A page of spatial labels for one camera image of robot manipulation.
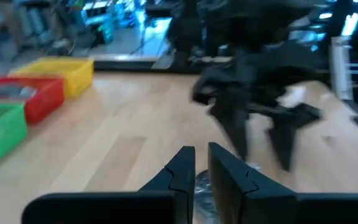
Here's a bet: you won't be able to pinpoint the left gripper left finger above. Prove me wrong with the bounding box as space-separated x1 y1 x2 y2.
22 145 196 224

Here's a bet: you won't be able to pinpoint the white toothpaste tube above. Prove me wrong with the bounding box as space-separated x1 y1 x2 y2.
278 85 308 108

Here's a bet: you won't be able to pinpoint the clear plastic packet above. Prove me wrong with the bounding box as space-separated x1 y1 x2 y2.
194 169 221 224

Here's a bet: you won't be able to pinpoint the large grey plastic bottle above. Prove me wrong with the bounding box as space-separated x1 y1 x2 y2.
0 83 38 101

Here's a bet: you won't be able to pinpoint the green plastic basket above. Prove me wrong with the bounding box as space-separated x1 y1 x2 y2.
0 101 29 174

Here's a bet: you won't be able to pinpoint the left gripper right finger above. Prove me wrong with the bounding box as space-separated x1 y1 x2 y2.
208 142 358 224

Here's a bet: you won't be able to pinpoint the black metal table frame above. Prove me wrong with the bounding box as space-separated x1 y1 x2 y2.
92 57 204 75

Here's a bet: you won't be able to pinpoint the yellow plastic basket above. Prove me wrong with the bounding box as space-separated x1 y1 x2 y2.
7 56 94 99

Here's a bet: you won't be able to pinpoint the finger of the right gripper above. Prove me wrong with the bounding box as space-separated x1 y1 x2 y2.
265 103 323 172
209 92 250 162

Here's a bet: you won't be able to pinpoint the red plastic basket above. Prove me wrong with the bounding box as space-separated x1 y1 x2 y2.
0 75 66 125

